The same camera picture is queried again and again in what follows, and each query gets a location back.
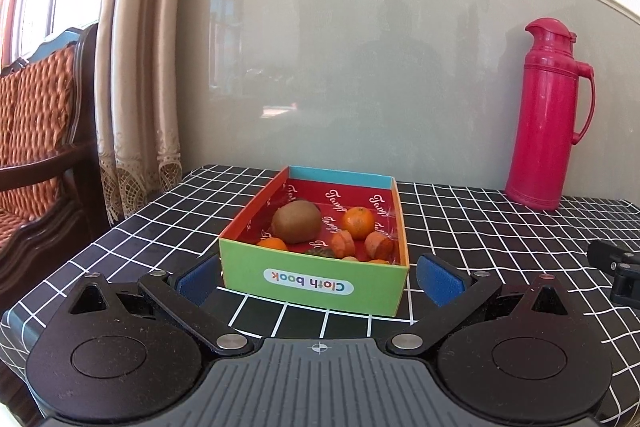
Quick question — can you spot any brown kiwi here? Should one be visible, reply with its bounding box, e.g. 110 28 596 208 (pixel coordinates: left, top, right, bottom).
271 200 322 244

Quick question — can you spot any orange carrot piece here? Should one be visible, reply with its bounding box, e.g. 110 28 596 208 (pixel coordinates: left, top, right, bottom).
331 230 357 258
364 232 395 262

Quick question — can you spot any dark wooden armchair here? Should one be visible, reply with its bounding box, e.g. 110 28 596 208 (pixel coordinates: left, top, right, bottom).
0 22 113 293

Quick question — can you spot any mandarin orange with green stem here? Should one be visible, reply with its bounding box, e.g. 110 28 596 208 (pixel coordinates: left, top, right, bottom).
341 206 376 240

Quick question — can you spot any red plastic thermos jug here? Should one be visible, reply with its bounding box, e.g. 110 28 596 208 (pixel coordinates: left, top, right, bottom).
505 18 596 211

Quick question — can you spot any black checked tablecloth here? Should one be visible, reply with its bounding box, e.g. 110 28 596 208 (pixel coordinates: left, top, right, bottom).
0 164 640 423

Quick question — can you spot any orange quilted chair cushion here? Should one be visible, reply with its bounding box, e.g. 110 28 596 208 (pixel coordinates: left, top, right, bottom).
0 44 77 220

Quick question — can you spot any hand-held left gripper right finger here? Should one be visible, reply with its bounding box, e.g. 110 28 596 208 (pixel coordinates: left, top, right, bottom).
386 254 591 355

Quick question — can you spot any beige lace curtain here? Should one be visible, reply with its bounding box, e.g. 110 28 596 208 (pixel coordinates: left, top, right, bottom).
95 0 183 228

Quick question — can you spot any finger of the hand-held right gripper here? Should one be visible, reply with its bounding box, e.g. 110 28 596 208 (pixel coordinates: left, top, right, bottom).
586 239 640 308

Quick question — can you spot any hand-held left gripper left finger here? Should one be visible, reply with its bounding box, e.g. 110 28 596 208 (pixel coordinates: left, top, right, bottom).
47 256 253 358

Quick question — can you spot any colourful cardboard box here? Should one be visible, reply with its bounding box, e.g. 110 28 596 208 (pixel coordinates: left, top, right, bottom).
218 165 411 318

